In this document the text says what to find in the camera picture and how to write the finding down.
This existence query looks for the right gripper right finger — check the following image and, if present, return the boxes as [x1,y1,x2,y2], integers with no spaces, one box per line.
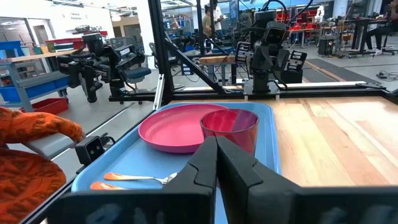
[216,135,301,200]

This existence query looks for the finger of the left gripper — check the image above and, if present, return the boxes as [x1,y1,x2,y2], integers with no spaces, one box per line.
[287,50,308,73]
[234,41,252,65]

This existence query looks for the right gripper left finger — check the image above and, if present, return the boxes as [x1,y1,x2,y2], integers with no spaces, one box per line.
[167,136,219,193]

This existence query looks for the pink round plate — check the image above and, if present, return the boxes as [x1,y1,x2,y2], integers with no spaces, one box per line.
[137,103,229,154]

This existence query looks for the red faceted plastic cup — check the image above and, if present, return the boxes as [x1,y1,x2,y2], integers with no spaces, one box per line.
[199,108,260,157]

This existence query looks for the silver spoon orange handle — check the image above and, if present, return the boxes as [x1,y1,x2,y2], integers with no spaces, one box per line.
[103,171,178,187]

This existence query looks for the blue plastic tray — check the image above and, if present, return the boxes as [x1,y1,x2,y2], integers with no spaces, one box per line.
[70,101,282,224]

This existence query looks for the wooden background table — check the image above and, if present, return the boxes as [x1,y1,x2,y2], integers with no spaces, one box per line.
[198,54,238,85]

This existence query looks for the black floor box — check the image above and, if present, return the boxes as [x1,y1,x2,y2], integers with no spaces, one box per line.
[317,34,336,57]

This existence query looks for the black floor mat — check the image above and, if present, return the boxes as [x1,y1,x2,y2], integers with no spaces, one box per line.
[302,57,384,84]

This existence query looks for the person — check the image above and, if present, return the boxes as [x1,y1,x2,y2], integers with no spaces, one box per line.
[364,0,398,57]
[212,0,226,32]
[201,5,215,39]
[0,105,86,224]

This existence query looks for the black background desk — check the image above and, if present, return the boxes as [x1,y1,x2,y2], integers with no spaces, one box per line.
[347,17,390,59]

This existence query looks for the blue office chair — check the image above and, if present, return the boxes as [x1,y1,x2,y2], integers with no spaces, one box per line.
[109,36,152,105]

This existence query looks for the grey chair armrest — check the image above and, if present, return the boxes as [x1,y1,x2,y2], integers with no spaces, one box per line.
[24,132,76,160]

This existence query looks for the red floor bin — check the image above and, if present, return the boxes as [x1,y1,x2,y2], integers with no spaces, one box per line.
[19,97,70,116]

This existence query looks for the blue workbench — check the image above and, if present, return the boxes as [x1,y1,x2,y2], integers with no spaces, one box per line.
[0,46,90,113]

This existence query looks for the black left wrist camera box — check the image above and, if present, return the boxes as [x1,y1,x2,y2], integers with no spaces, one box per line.
[263,21,289,45]

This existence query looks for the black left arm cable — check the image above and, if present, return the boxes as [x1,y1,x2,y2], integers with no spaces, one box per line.
[262,0,314,26]

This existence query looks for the floor cables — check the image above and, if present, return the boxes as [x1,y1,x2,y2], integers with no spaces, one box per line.
[375,70,398,82]

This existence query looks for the black table-level camera box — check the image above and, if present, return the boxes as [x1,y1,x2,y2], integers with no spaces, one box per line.
[75,134,106,167]

